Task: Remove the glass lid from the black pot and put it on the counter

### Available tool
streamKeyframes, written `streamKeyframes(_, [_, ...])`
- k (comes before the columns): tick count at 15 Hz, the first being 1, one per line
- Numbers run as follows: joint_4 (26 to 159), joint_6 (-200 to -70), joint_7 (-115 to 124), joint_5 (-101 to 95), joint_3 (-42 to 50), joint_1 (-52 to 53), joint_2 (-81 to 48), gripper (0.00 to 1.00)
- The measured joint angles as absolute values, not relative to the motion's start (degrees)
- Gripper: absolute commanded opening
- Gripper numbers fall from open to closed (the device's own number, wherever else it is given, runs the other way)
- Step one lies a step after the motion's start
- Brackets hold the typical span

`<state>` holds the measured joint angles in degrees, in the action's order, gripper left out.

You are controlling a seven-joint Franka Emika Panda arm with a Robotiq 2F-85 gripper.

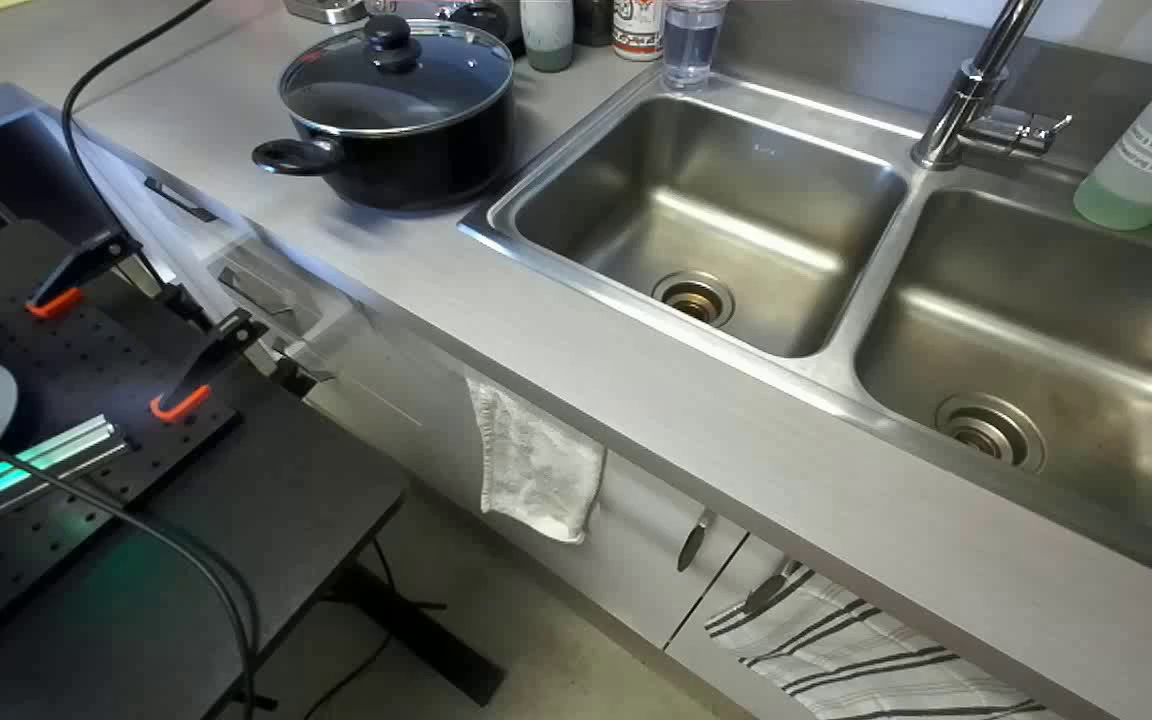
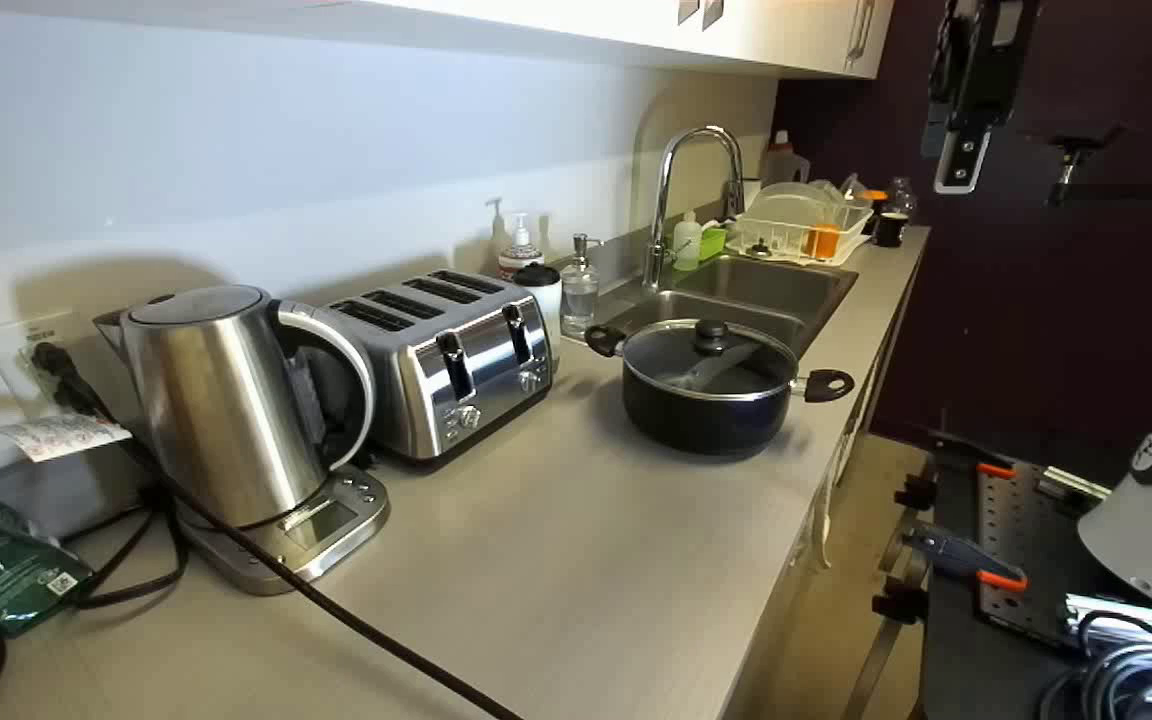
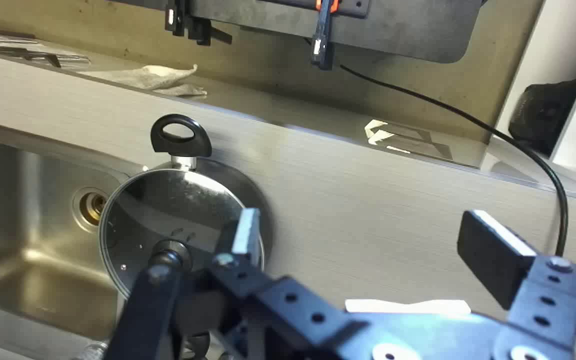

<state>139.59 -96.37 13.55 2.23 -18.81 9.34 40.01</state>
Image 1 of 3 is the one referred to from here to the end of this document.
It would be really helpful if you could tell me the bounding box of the glass lid with black knob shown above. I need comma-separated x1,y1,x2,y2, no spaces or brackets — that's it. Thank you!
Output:
276,12,521,138

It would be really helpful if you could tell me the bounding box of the black cooking pot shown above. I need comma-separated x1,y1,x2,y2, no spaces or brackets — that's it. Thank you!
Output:
248,77,517,211

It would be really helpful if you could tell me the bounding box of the white hanging dish towel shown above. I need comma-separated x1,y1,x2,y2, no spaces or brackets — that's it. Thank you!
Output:
463,371,608,549

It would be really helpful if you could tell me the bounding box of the brass sink drain strainer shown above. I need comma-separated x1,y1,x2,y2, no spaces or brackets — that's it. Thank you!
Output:
650,270,738,329

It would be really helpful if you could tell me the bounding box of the grey kitchen cabinet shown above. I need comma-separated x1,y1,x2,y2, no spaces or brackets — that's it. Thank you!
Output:
70,130,1087,720

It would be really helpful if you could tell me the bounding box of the stainless steel double sink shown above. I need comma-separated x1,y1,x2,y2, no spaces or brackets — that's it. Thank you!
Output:
457,64,1152,601

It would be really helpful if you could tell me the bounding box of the white container red label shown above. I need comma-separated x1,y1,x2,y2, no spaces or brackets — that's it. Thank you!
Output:
608,0,673,64

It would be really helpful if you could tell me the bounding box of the clear plastic bottle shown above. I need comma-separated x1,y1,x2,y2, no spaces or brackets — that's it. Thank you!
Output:
661,0,733,91

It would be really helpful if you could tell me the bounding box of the black perforated table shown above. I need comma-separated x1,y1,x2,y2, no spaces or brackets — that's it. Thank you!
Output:
0,215,411,720

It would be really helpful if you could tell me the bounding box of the white black-striped towel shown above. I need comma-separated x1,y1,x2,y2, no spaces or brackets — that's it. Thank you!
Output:
702,537,1051,720

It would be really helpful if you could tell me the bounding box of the steel sink drain strainer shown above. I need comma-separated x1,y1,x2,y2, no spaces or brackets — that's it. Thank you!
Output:
932,391,1046,470

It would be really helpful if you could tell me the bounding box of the chrome kitchen faucet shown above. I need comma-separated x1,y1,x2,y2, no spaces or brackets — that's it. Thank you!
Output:
909,0,1076,172

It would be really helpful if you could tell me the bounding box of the clear soap pump bottle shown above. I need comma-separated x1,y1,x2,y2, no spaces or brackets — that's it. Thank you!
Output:
1066,35,1152,231

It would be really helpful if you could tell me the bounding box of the black cabinet door handle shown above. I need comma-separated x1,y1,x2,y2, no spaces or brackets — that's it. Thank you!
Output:
735,557,802,623
673,506,717,574

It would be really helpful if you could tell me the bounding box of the grey drawer handle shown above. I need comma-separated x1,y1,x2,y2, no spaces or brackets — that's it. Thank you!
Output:
141,172,219,226
213,258,300,325

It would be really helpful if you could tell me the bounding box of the black clamp orange handle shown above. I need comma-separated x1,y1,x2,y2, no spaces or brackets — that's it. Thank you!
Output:
22,222,141,325
148,309,272,429

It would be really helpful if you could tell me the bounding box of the thin black table cable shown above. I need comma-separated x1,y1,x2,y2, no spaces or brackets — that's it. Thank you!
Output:
68,477,266,720

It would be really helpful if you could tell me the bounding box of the silver aluminium rail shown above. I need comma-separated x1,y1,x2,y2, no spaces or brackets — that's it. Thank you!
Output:
0,410,127,502

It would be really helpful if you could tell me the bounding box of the black power cable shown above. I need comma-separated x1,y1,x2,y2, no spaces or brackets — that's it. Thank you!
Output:
55,0,213,293

